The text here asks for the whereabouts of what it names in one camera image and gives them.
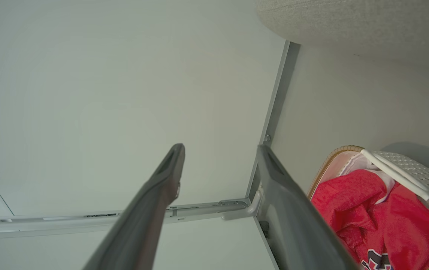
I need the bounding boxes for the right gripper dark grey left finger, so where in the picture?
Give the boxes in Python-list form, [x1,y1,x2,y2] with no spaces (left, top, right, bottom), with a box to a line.
[82,143,185,270]

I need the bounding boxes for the grey partition bottom rail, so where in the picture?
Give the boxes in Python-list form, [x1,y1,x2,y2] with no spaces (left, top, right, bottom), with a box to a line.
[245,40,301,203]

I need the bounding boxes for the grey fabric sofa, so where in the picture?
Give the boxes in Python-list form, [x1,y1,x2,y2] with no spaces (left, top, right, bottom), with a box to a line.
[256,0,429,75]

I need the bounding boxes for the red garment white stripes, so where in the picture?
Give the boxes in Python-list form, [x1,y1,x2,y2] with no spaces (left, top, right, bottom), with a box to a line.
[311,169,429,270]

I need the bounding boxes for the white laundry basket brown rim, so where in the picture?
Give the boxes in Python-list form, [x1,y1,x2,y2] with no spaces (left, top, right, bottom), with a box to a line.
[307,145,429,270]

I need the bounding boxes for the grey partition foot with caster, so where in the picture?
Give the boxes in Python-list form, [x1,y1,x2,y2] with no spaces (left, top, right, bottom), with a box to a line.
[220,186,265,221]

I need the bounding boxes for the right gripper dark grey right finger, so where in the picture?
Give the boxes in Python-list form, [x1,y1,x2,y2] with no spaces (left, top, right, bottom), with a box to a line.
[257,144,362,270]

